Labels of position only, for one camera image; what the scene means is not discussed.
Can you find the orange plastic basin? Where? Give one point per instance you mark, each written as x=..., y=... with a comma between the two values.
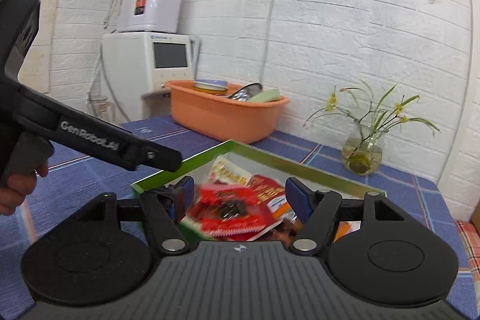
x=222, y=118

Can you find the person's left hand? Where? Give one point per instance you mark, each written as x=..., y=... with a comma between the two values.
x=18, y=187

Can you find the steel pot lid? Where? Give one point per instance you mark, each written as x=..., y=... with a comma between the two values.
x=247, y=92

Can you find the orange plaid cloth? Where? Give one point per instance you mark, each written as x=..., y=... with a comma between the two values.
x=471, y=240

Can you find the white appliance with screen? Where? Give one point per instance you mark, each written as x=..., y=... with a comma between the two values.
x=136, y=67

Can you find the blue white bowl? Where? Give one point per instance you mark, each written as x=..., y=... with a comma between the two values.
x=211, y=86

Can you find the red snack packet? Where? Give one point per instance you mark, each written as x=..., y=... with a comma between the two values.
x=228, y=212
x=272, y=195

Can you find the glass vase with flowers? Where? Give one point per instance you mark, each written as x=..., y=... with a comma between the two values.
x=372, y=117

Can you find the green plate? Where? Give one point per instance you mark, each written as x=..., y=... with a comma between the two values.
x=265, y=96

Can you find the red flat snack packet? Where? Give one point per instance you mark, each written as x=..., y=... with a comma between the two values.
x=272, y=195

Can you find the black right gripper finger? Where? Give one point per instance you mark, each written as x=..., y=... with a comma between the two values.
x=163, y=208
x=318, y=213
x=148, y=153

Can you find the green cardboard box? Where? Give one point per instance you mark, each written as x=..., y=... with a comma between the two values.
x=235, y=163

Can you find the clear tray snack pack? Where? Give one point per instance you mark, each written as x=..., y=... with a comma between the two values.
x=223, y=171

